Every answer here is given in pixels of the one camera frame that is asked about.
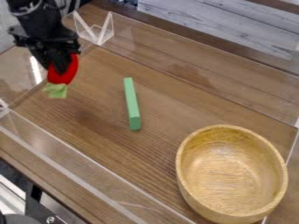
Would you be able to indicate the clear acrylic corner bracket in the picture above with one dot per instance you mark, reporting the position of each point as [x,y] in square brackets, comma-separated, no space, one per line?
[95,34]

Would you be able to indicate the red plush strawberry toy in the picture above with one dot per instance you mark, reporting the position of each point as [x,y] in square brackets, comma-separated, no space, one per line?
[58,81]

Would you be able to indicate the clear acrylic tray wall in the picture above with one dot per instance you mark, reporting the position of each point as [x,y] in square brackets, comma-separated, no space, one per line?
[43,146]

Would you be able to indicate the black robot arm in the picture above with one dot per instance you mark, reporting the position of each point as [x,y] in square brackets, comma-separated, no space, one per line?
[42,33]

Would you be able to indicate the wooden bowl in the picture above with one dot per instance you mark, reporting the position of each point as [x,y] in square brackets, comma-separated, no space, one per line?
[232,174]

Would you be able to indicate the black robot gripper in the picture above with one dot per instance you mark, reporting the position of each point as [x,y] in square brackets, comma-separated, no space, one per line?
[50,49]

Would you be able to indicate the green rectangular block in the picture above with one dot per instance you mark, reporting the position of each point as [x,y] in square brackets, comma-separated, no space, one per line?
[132,102]

